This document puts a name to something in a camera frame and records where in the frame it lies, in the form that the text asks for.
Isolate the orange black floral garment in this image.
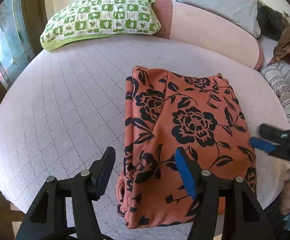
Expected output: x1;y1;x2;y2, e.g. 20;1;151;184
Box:
116;66;257;229

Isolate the person's right hand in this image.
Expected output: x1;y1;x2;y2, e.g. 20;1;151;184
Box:
280;168;290;216

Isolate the striped floral folded blanket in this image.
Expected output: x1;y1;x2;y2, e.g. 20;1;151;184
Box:
261;60;290;125

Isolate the brown crumpled cloth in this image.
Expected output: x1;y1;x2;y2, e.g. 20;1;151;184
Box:
268;24;290;65

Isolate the white quilted mattress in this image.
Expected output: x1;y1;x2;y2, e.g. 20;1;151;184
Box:
0;35;289;239

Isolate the dark fuzzy cloth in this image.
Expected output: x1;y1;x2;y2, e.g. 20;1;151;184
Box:
257;1;290;41

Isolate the light blue pillow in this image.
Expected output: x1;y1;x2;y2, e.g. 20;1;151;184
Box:
177;0;261;38

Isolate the pink bolster cushion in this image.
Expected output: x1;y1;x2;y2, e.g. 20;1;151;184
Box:
152;0;264;71

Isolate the stained glass window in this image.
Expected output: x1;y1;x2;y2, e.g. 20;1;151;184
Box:
0;0;34;89

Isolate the green white patterned pillow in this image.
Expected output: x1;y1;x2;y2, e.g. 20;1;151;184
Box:
40;0;161;51

